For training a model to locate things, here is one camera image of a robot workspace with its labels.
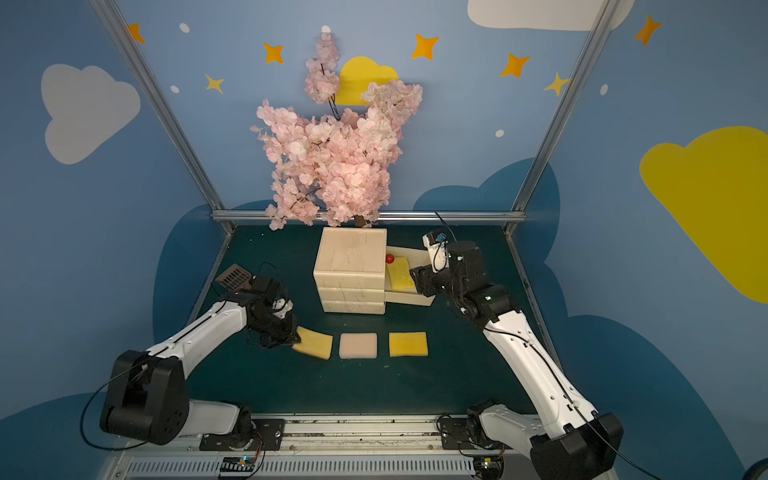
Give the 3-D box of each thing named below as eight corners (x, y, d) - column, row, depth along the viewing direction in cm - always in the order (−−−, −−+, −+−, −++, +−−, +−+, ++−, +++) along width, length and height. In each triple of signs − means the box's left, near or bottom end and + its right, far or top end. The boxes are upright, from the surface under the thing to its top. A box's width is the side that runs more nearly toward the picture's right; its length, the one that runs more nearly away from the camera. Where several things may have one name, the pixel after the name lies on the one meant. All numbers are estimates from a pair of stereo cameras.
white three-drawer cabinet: (325, 318, 100) (311, 278, 81) (332, 272, 112) (321, 227, 93) (385, 319, 100) (386, 278, 81) (386, 272, 112) (386, 227, 93)
